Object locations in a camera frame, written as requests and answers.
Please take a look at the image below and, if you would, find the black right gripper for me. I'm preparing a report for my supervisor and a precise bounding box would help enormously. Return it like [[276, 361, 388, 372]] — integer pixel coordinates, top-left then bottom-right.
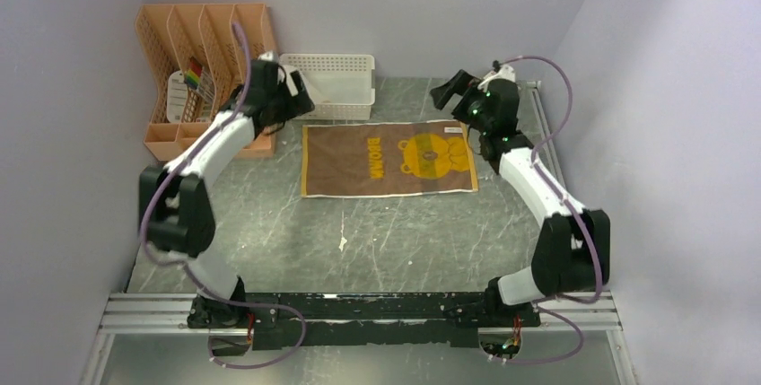
[[431, 71, 492, 136]]

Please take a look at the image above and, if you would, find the white towel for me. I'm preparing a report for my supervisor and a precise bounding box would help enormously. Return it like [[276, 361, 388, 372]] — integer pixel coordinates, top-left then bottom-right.
[[299, 70, 332, 106]]

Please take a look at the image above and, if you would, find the white plastic basket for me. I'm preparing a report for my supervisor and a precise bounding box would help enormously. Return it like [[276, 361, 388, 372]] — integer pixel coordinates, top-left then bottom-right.
[[280, 53, 376, 121]]

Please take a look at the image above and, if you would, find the brown and yellow towel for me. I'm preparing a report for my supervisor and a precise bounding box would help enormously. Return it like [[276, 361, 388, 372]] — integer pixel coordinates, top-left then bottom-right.
[[301, 120, 478, 198]]

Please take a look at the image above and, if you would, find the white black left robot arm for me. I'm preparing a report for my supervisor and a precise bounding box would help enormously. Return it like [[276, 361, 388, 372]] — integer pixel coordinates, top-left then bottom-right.
[[138, 59, 314, 328]]

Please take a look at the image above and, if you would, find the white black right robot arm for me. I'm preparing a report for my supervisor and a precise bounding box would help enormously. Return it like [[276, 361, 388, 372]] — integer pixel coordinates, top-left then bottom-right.
[[430, 68, 610, 326]]

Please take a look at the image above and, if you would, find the rainbow colour swatch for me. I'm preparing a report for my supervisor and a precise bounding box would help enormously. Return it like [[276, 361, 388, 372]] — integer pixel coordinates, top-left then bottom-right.
[[183, 57, 204, 90]]

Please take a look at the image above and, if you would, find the white tag card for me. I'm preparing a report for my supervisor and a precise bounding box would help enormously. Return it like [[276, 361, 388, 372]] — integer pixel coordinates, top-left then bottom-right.
[[165, 71, 188, 123]]

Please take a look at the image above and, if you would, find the orange plastic file organizer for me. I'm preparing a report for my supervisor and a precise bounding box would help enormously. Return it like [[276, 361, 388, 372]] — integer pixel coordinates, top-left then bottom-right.
[[135, 3, 277, 162]]

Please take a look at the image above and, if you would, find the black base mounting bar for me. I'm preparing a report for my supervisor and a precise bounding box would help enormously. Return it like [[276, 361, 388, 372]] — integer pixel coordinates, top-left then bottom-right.
[[181, 290, 540, 350]]

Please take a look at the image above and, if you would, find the aluminium side rail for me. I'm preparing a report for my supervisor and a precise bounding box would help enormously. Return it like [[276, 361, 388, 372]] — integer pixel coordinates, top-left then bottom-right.
[[518, 81, 566, 188]]

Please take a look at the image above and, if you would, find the aluminium front rail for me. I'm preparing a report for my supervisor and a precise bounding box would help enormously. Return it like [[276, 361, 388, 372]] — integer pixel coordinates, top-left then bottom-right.
[[100, 293, 623, 334]]

